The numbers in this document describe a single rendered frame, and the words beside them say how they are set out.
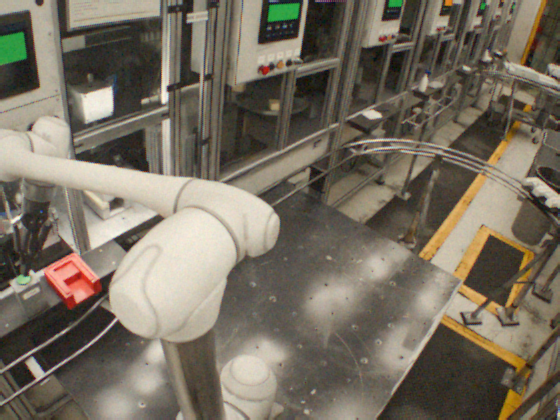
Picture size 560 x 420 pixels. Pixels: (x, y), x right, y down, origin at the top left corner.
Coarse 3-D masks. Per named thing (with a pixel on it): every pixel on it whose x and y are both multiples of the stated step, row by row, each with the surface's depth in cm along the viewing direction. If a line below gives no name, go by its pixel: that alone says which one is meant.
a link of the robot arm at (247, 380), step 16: (224, 368) 108; (240, 368) 105; (256, 368) 106; (224, 384) 104; (240, 384) 102; (256, 384) 102; (272, 384) 106; (224, 400) 101; (240, 400) 102; (256, 400) 102; (272, 400) 109; (256, 416) 102
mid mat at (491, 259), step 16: (480, 240) 322; (496, 240) 325; (512, 240) 329; (464, 256) 304; (480, 256) 305; (496, 256) 307; (512, 256) 310; (528, 256) 312; (464, 272) 288; (480, 272) 290; (496, 272) 292; (512, 272) 294; (528, 272) 297; (464, 288) 274; (480, 288) 276; (496, 288) 277; (512, 288) 279; (480, 304) 264; (496, 304) 264
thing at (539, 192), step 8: (528, 184) 233; (536, 184) 231; (544, 184) 230; (528, 192) 231; (536, 192) 223; (544, 192) 224; (552, 192) 223; (536, 200) 225; (544, 200) 224; (552, 200) 215; (544, 208) 219; (552, 208) 218
